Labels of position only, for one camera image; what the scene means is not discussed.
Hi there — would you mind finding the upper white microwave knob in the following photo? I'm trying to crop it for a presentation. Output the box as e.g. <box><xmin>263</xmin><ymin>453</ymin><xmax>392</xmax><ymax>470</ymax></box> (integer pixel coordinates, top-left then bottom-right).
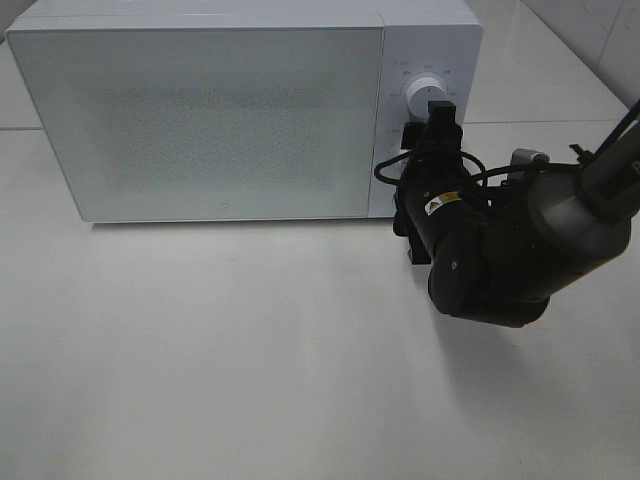
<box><xmin>405</xmin><ymin>73</ymin><xmax>448</xmax><ymax>119</ymax></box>

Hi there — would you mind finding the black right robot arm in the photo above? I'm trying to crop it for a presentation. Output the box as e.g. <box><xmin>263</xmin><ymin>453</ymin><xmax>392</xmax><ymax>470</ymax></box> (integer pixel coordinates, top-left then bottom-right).
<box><xmin>393</xmin><ymin>101</ymin><xmax>639</xmax><ymax>328</ymax></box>

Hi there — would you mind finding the white microwave oven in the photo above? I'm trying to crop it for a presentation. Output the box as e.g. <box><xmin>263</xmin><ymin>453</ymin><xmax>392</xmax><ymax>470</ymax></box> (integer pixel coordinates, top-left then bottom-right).
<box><xmin>5</xmin><ymin>1</ymin><xmax>483</xmax><ymax>223</ymax></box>

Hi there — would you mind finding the white microwave door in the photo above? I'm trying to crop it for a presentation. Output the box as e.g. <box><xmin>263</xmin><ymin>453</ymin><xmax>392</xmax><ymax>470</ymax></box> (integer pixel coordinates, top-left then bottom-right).
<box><xmin>9</xmin><ymin>28</ymin><xmax>382</xmax><ymax>223</ymax></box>

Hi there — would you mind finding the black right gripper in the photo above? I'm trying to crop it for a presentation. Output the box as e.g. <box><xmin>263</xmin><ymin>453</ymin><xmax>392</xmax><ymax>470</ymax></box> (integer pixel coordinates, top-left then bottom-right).
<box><xmin>393</xmin><ymin>101</ymin><xmax>475</xmax><ymax>265</ymax></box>

